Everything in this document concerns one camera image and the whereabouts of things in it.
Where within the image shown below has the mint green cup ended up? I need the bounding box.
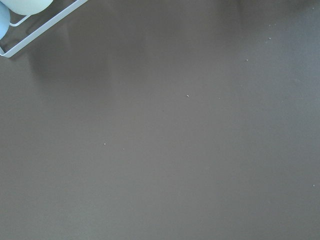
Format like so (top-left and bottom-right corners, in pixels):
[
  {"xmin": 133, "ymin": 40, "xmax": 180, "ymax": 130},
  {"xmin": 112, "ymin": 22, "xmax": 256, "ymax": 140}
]
[{"xmin": 1, "ymin": 0, "xmax": 53, "ymax": 16}]

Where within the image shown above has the light blue cup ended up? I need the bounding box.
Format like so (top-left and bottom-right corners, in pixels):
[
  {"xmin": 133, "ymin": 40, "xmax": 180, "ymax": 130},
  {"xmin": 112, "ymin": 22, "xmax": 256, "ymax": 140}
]
[{"xmin": 0, "ymin": 2, "xmax": 11, "ymax": 39}]

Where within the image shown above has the white wire cup rack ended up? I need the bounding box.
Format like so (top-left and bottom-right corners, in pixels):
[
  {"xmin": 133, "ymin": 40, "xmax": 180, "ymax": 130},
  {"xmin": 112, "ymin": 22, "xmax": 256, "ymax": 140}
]
[{"xmin": 0, "ymin": 0, "xmax": 87, "ymax": 58}]

